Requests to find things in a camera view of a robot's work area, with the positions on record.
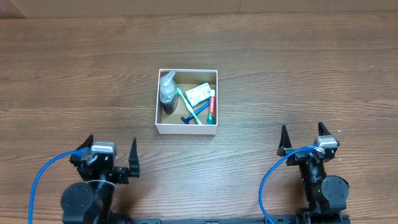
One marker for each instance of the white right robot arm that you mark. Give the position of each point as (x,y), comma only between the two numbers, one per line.
(326,194)

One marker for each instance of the green white soap box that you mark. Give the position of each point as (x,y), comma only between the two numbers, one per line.
(199,94)

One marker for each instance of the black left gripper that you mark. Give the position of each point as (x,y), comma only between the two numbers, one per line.
(122,175)

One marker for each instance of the teal toothpaste tube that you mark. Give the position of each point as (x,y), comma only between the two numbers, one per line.
(212,102)

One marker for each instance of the clear pump bottle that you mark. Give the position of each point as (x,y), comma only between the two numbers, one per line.
(168,93)

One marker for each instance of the blue disposable razor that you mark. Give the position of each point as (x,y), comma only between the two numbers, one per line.
(197,112)

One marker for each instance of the green toothbrush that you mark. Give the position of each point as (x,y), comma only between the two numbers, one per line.
(189,107)

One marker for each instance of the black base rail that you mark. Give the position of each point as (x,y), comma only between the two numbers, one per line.
(282,219)

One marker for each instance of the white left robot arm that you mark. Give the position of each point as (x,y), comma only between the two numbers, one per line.
(90,201)

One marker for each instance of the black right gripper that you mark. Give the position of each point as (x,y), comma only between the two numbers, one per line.
(297,158)

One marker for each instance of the white cardboard box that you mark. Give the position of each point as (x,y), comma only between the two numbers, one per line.
(171,123)

